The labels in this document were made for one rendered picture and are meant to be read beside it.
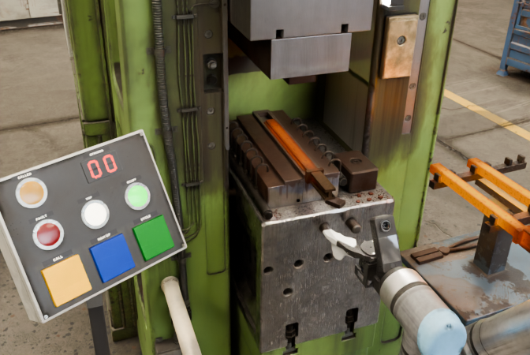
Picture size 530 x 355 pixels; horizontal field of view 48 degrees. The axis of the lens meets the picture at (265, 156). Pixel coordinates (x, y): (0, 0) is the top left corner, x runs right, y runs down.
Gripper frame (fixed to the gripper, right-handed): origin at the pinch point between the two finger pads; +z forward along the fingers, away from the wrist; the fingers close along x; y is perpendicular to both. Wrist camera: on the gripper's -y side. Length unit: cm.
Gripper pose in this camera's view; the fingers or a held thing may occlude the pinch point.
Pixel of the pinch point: (353, 221)
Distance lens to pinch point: 135.5
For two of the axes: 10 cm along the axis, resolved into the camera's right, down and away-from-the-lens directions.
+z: -3.3, -4.5, 8.3
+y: -0.1, 8.8, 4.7
